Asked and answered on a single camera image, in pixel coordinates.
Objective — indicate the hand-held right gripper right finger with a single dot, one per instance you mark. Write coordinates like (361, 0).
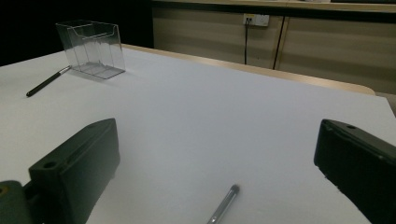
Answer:
(361, 165)

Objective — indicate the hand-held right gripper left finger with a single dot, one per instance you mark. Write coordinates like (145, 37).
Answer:
(77, 168)

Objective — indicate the clear acrylic pen holder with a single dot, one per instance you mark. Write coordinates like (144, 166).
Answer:
(93, 49)

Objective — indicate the wooden table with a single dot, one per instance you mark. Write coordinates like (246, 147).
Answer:
(280, 74)

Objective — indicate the white table mat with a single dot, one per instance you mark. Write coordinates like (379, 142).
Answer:
(202, 124)

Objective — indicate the dark horizontal wall rail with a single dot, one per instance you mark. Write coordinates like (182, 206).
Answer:
(280, 11)

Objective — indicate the white wall socket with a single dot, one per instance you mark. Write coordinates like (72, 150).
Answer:
(257, 19)

